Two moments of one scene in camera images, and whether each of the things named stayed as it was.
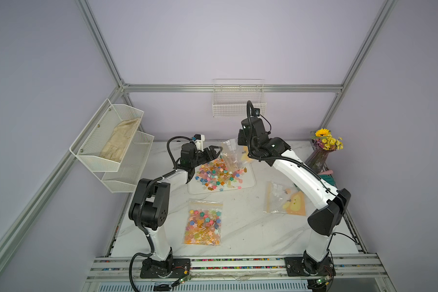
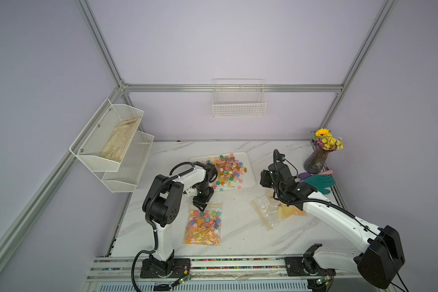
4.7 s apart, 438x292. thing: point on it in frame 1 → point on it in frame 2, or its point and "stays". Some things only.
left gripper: [213, 155] → [198, 202]
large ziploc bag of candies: [204, 224] stays
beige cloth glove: [118, 142] stays
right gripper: [244, 141] → [265, 177]
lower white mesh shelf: [125, 179] stays
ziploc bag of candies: [229, 166] → [269, 209]
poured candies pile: [217, 174] stays
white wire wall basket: [230, 97] stays
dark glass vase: [317, 158] stays
